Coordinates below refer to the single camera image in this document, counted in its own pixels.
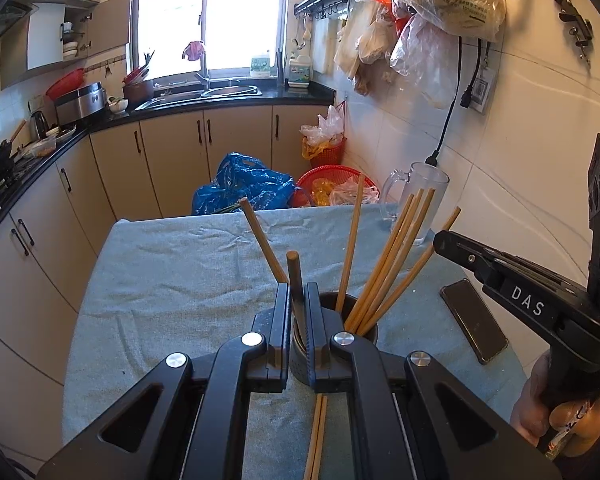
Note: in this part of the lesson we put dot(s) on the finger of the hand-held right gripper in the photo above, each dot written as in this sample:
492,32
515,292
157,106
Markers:
460,252

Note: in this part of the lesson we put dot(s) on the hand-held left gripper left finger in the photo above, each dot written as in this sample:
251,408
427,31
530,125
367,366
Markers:
281,320

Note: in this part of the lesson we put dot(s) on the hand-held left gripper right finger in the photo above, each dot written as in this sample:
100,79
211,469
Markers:
314,320

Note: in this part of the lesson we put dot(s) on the dark grey chopstick holder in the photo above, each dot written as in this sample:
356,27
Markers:
330,302

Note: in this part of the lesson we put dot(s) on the dark-tipped wooden chopstick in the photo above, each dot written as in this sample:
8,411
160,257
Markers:
295,280

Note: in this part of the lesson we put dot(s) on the person's right hand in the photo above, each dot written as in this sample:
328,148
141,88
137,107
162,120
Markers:
527,405

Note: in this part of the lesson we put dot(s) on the clear glass pitcher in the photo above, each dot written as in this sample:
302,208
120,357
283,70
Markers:
422,200

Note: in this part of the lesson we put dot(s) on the black smartphone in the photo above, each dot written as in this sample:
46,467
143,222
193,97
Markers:
472,320

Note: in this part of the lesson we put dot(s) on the blue plastic bag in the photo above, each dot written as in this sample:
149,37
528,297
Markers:
245,180

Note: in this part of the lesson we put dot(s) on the large red basket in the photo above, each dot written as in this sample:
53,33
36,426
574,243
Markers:
330,172

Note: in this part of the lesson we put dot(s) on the hanging badge card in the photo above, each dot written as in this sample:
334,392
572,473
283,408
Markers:
483,90

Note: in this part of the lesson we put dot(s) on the small red basket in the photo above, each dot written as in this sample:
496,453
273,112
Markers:
325,156

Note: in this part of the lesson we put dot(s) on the white plastic bags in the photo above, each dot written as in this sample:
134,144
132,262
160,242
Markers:
325,127

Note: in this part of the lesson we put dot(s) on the beige lower cabinets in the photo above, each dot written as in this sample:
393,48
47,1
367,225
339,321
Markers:
170,160

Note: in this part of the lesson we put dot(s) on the beige cabinets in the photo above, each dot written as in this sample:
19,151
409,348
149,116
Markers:
170,160
110,25

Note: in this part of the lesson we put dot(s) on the steel sink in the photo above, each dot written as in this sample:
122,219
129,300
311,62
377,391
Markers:
225,91

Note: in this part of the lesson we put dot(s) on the green white detergent bottle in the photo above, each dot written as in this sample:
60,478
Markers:
260,66
299,72

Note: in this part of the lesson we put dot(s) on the steel faucet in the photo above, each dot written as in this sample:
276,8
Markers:
202,72

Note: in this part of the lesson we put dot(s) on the black countertop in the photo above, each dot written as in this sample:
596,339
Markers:
110,122

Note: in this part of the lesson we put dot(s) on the brown clay pot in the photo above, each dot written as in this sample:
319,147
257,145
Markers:
137,95

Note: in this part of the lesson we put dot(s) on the small white bowl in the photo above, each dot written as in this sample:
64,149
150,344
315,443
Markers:
119,106

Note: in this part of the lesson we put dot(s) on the pink cloth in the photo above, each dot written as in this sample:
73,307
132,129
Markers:
193,50

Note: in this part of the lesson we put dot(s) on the steel rice cooker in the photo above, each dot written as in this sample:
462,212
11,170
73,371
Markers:
80,105

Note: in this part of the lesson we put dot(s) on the clear food container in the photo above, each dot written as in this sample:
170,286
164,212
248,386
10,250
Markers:
38,147

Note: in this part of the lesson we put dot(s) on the kitchen window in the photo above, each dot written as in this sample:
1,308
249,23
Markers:
230,20

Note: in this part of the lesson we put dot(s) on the steel kettle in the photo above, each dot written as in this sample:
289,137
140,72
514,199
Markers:
40,125

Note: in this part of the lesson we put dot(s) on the gas stove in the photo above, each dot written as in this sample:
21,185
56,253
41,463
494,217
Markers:
0,190

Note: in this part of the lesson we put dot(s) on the red plastic colander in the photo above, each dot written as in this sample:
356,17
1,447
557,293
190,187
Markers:
65,84

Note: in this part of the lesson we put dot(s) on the beige upper cabinets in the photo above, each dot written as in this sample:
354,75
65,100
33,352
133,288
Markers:
110,25

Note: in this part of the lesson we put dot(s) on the range hood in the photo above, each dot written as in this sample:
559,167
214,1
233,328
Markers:
5,20

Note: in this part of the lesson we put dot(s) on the black wall rack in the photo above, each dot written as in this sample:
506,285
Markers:
325,2

